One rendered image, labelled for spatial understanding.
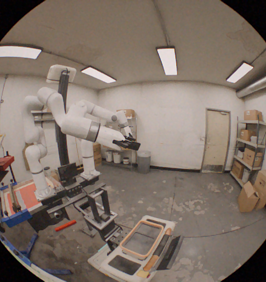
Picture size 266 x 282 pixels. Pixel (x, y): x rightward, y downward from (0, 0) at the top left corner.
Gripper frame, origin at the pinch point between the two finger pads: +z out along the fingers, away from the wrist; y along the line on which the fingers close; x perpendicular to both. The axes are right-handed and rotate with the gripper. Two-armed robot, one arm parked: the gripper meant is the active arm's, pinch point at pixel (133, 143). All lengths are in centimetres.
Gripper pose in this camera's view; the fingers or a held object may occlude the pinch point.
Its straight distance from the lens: 45.1
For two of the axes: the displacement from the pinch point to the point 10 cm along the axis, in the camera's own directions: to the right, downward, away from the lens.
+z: 8.6, 2.7, 4.3
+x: 3.8, -9.0, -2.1
